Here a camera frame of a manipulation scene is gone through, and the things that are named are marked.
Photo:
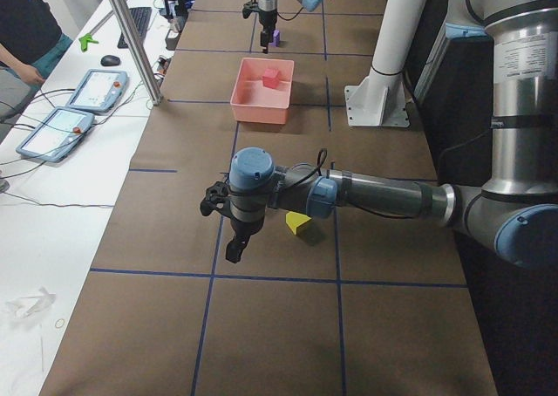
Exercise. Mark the red foam cube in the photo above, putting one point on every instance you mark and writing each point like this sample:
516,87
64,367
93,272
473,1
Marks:
271,78

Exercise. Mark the person in dark shirt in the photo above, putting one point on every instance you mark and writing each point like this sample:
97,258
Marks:
32,42

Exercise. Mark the pink plastic bin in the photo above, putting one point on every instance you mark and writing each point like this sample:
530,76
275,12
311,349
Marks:
252,102

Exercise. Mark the teach pendant tablet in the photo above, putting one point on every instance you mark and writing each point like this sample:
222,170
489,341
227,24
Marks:
56,135
98,91

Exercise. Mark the purple foam cube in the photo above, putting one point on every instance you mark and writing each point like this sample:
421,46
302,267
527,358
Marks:
276,38

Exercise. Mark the black keyboard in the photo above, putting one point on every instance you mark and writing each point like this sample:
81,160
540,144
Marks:
141,17

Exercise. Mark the green plastic clamp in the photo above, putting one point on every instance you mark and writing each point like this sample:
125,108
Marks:
86,40

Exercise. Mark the lower teach pendant tablet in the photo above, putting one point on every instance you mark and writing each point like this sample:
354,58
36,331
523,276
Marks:
56,135

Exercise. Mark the yellow foam cube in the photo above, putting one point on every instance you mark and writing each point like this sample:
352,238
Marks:
297,222

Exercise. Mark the crumpled clear plastic wrap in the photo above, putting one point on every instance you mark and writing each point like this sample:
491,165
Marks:
27,307

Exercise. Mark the black computer mouse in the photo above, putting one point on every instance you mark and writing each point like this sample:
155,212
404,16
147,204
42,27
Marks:
110,60

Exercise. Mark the upper teach pendant tablet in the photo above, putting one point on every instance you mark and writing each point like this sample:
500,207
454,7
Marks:
98,91

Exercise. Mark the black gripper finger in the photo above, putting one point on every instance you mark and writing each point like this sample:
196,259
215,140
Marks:
235,248
264,41

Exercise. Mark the aluminium frame post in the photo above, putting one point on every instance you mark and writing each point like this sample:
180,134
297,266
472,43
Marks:
132,37

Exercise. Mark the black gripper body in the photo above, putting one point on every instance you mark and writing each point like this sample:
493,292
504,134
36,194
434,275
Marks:
242,228
265,18

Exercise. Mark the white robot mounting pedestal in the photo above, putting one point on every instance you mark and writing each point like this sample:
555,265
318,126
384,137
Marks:
379,99

